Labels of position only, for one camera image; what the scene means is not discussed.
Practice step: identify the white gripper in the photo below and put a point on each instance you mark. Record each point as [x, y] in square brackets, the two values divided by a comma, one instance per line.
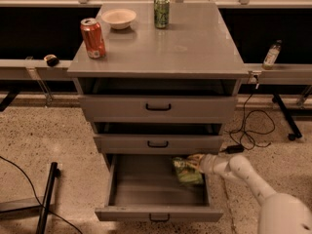
[207, 163]

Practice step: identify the green jalapeno chip bag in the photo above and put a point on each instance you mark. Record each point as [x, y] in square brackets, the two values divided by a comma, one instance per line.
[185, 175]

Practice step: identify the grey bottom drawer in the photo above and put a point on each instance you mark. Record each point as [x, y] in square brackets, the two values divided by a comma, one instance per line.
[146, 188]

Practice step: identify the grey drawer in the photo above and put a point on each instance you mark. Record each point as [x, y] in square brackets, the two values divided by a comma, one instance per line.
[146, 188]
[158, 109]
[157, 144]

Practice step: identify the grey drawer cabinet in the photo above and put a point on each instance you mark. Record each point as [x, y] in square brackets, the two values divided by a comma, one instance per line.
[194, 56]

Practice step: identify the grey middle drawer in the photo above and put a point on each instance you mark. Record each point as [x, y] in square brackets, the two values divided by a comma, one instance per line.
[157, 144]

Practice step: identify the grey top drawer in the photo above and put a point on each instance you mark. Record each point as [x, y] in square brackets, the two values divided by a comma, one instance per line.
[158, 109]

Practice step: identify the black wheeled table leg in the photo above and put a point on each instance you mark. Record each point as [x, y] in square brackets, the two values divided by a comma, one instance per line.
[296, 133]

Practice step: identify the clear bottle green label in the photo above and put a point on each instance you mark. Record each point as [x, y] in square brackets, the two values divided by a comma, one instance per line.
[272, 55]

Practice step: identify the orange soda can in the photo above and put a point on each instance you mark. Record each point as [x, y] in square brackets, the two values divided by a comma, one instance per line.
[92, 36]

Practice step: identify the green soda can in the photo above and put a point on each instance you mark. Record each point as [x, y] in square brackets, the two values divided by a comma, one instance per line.
[161, 13]

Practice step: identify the white paper bowl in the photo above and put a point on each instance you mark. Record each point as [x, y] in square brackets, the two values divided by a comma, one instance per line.
[119, 18]

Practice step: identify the black metal floor stand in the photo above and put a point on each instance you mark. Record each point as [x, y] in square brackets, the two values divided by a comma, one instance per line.
[40, 206]

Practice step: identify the small black round object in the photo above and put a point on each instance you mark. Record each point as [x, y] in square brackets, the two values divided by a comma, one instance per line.
[51, 60]

